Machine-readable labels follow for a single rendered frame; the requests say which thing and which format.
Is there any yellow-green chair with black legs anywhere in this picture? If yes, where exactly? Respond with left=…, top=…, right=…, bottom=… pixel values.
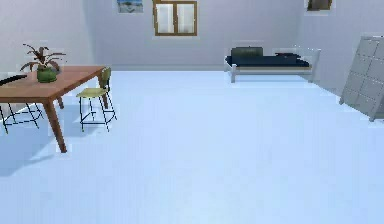
left=76, top=66, right=118, bottom=133

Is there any dark green pillow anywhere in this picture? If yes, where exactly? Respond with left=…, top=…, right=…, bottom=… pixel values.
left=230, top=46, right=264, bottom=58

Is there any bed with dark blue cover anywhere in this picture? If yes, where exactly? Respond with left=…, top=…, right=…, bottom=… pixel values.
left=224, top=46, right=322, bottom=84

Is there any brown framed window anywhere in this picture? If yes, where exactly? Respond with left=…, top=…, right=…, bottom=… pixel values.
left=152, top=0, right=198, bottom=37

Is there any blue framed picture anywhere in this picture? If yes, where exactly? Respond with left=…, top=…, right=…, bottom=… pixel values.
left=116, top=0, right=144, bottom=14

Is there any brown wooden table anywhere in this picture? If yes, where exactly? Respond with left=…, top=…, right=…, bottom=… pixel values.
left=0, top=65, right=107, bottom=154

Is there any house plant in green pot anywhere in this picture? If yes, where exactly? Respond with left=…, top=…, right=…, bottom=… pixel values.
left=19, top=43, right=67, bottom=84

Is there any dark framed picture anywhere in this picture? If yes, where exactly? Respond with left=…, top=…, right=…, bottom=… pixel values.
left=306, top=0, right=333, bottom=12

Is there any grey chest of drawers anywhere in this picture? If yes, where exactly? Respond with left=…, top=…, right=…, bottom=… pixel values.
left=339, top=35, right=384, bottom=122

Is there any black laptop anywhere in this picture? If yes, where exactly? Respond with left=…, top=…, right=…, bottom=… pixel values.
left=0, top=74, right=28, bottom=87

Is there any black wire-leg chair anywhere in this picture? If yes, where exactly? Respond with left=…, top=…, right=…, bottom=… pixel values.
left=0, top=102, right=45, bottom=135

